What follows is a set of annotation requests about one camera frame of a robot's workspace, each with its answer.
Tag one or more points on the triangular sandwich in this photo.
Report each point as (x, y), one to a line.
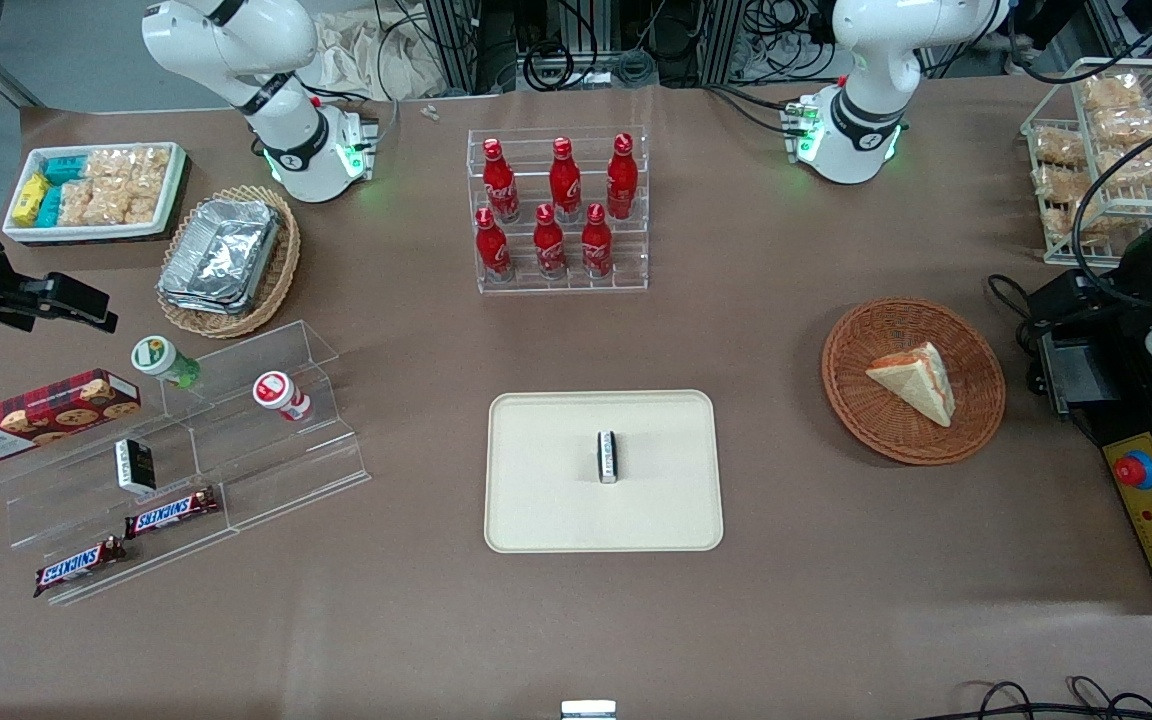
(921, 385)

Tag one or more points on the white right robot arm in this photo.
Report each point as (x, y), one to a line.
(236, 45)

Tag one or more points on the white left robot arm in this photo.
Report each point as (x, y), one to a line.
(866, 60)

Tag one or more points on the oval wicker basket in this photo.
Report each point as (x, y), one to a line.
(276, 275)

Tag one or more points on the beige rectangular tray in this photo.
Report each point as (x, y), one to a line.
(546, 500)

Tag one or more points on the round brown wicker basket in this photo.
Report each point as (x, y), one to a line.
(871, 400)

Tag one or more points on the clear bag of rice crackers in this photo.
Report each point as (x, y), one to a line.
(111, 165)
(148, 185)
(86, 203)

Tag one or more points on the teal snack packet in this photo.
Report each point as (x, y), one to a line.
(64, 168)
(50, 206)

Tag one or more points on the yellow snack packet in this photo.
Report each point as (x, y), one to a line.
(30, 198)

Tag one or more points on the green lidded cup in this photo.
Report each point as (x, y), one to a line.
(161, 358)

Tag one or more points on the red plaid cookie box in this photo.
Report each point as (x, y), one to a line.
(36, 415)

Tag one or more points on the white plastic snack bin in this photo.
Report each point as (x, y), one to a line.
(176, 190)

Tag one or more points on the stack of foil trays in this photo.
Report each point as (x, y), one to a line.
(221, 255)

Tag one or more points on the small black carton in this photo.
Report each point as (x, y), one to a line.
(136, 466)

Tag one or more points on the red lidded cup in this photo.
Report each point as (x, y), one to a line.
(278, 392)

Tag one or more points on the snickers chocolate bar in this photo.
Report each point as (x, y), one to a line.
(78, 563)
(173, 512)

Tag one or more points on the clear acrylic stepped display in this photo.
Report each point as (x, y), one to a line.
(276, 470)

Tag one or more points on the crumpled white cloth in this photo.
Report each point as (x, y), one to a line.
(366, 55)

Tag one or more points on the red cola bottle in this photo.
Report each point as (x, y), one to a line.
(596, 248)
(564, 185)
(499, 185)
(622, 180)
(493, 250)
(549, 248)

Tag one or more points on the clear acrylic bottle rack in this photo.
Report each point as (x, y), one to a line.
(556, 285)

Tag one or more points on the small black wrapped box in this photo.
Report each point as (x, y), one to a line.
(608, 458)

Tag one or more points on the silver white edge object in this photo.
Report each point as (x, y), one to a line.
(588, 710)

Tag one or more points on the clear bag of fried snacks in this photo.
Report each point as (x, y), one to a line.
(1141, 162)
(1071, 222)
(1061, 185)
(1058, 146)
(1128, 124)
(1113, 92)

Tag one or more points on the black electronics box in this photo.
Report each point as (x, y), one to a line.
(1076, 370)

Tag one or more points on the aluminium frame rack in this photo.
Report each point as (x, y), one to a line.
(461, 45)

